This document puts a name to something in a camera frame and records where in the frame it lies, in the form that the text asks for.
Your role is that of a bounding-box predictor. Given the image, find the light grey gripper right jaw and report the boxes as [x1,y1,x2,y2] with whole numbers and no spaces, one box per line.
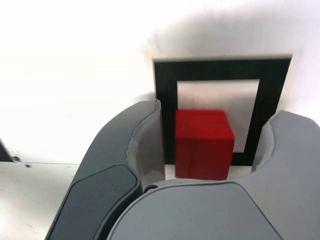
[106,109,320,240]

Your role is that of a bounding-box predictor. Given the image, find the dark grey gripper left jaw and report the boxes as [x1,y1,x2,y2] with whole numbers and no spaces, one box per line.
[45,99,168,240]

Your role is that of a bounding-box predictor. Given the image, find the red cube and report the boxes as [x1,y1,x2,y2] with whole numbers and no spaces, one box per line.
[174,108,236,181]

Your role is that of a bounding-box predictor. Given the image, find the black tape square outline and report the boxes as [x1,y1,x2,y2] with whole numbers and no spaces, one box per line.
[152,56,293,167]

